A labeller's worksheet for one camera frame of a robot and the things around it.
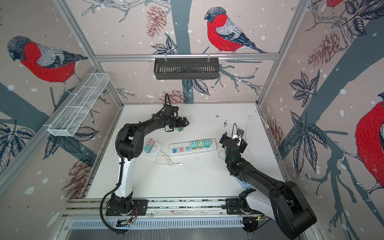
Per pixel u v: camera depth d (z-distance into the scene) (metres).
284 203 0.41
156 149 0.92
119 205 0.66
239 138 0.71
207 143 0.90
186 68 1.07
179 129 1.01
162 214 0.73
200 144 0.90
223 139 0.79
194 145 0.90
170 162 0.88
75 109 0.76
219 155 0.92
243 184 0.78
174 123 0.92
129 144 0.59
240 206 0.72
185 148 0.92
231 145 0.64
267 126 1.10
